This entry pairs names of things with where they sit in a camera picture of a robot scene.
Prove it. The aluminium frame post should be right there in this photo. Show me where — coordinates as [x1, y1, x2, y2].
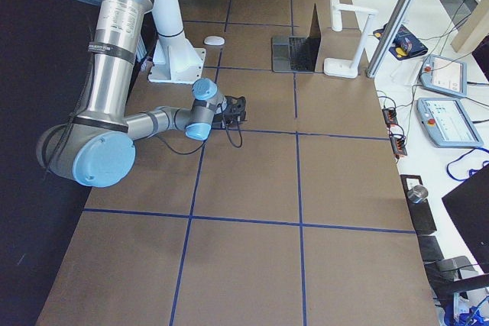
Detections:
[366, 0, 413, 79]

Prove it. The upper teach pendant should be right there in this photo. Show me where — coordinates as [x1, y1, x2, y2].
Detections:
[419, 55, 467, 98]

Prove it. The silver metal cylinder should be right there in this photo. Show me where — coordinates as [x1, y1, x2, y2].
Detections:
[406, 185, 429, 204]

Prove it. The white computer mouse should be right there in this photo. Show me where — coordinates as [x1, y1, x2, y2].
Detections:
[203, 35, 225, 47]

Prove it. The white desk lamp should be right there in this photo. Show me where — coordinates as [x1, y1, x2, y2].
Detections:
[323, 0, 378, 79]

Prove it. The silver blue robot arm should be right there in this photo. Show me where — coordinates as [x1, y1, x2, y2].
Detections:
[36, 0, 245, 187]

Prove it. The grey laptop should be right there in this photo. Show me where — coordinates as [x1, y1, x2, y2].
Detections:
[271, 5, 322, 73]

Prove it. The blue lanyard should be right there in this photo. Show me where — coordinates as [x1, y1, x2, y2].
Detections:
[446, 147, 489, 182]

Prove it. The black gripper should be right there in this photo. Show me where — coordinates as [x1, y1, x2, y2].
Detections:
[221, 102, 237, 124]

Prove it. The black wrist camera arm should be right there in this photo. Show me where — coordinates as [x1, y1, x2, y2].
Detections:
[225, 95, 246, 115]

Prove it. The lower teach pendant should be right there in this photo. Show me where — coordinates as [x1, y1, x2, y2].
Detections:
[416, 98, 484, 148]

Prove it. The teach pendant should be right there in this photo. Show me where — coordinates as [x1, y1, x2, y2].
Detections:
[419, 55, 467, 98]
[416, 98, 484, 148]

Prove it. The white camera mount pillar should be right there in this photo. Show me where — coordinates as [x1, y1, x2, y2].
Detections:
[148, 0, 206, 84]

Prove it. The orange black connector block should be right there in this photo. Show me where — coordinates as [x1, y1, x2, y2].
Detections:
[382, 107, 398, 127]

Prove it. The dark blue space pouch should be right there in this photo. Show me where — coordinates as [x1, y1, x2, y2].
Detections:
[389, 25, 428, 60]

